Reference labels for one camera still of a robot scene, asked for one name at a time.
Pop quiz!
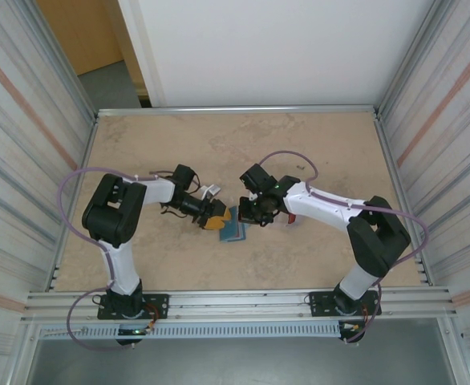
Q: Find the blue leather card holder wallet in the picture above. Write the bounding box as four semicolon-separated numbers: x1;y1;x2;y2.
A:
217;205;249;245

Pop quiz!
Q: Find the clear acrylic card stand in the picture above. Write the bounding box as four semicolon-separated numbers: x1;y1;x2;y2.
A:
269;211;306;233

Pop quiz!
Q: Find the wooden door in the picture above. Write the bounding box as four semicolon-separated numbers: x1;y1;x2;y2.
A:
36;0;148;77

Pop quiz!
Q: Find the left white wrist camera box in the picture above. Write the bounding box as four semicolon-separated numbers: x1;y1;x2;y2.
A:
200;183;222;201

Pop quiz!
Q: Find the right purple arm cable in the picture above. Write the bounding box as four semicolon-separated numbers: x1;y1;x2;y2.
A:
258;150;432;345

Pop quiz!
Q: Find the long triple aluminium frame rail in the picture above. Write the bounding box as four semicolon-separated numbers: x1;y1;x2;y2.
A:
21;285;460;324

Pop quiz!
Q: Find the aluminium frame rail by wall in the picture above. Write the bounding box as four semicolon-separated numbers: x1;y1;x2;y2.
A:
95;104;381;120

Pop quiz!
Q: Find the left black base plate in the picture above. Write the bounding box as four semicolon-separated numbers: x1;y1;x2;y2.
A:
97;294;170;321

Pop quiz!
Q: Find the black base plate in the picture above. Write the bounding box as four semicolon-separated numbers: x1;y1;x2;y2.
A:
309;290;383;318
97;294;170;321

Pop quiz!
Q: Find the grey slotted cable duct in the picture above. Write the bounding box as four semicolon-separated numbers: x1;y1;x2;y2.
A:
38;322;342;341

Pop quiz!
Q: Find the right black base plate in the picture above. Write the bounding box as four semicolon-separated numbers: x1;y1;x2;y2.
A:
309;290;383;318

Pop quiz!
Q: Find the right side aluminium rail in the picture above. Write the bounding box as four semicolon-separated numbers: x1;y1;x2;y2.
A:
373;113;435;286

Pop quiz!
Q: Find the small wired connector board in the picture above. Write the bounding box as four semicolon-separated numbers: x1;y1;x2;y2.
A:
338;319;367;336

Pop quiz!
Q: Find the white door frame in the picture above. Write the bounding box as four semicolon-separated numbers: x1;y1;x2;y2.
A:
116;0;168;108

